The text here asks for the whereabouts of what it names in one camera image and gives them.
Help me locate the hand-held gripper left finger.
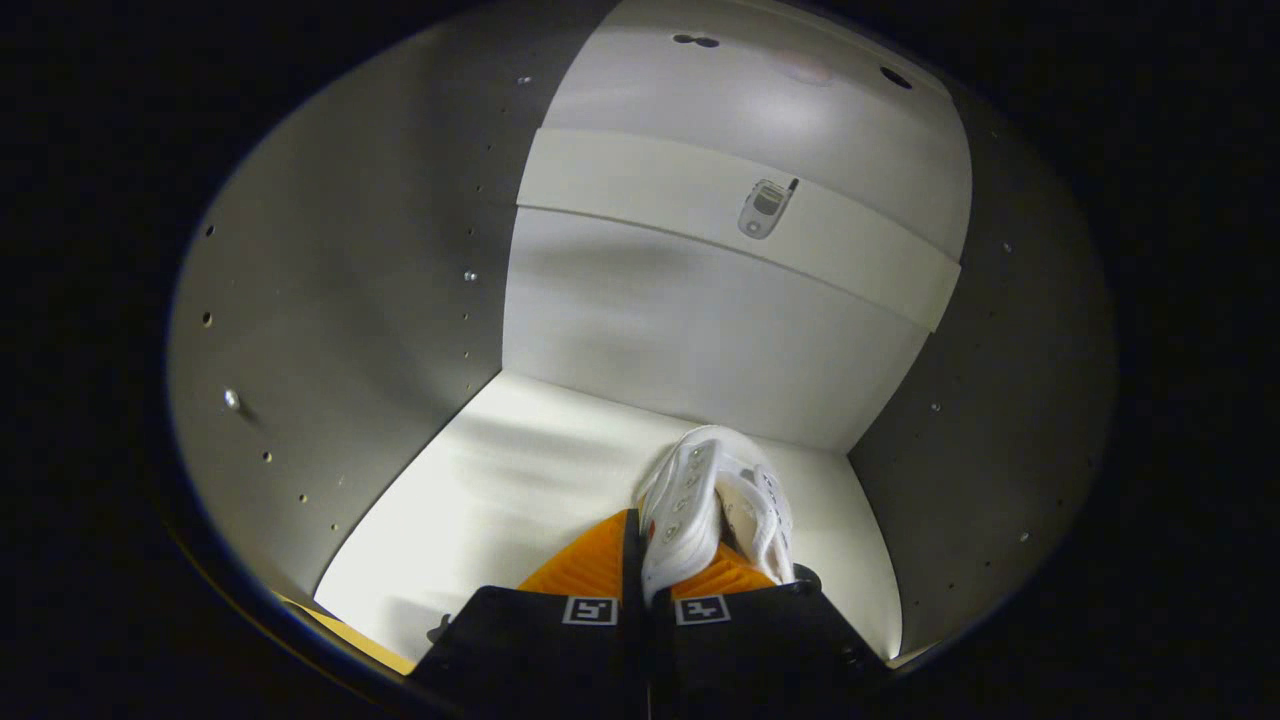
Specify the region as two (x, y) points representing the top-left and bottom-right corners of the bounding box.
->
(410, 508), (649, 720)

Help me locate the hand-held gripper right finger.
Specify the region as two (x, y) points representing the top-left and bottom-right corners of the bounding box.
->
(652, 545), (891, 720)

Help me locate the white shoe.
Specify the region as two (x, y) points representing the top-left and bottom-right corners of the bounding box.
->
(638, 425), (729, 606)
(712, 440), (798, 586)

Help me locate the grey shoe cabinet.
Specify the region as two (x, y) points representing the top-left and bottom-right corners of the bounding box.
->
(165, 0), (1119, 691)

